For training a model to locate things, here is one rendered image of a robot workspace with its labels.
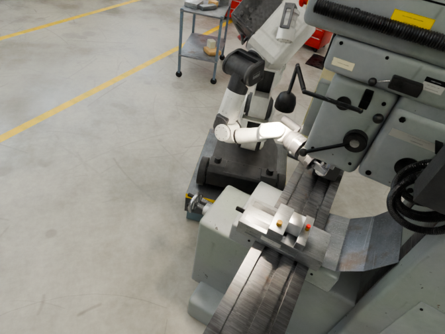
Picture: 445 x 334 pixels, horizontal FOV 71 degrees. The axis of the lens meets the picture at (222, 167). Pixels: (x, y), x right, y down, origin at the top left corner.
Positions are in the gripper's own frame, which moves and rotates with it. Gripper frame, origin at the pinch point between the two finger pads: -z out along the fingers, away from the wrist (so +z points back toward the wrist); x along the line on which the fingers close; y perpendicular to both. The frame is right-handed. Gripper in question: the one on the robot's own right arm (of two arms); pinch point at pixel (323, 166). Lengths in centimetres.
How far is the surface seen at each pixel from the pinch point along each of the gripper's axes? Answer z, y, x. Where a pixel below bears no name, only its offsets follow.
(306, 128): 9.7, -13.4, -6.1
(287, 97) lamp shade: 17.4, -23.7, -12.4
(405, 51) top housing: -9, -51, -10
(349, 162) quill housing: -9.9, -13.3, -6.6
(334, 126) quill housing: -1.3, -23.2, -10.1
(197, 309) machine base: 13, 109, -39
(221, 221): 26, 50, -21
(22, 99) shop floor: 300, 128, -58
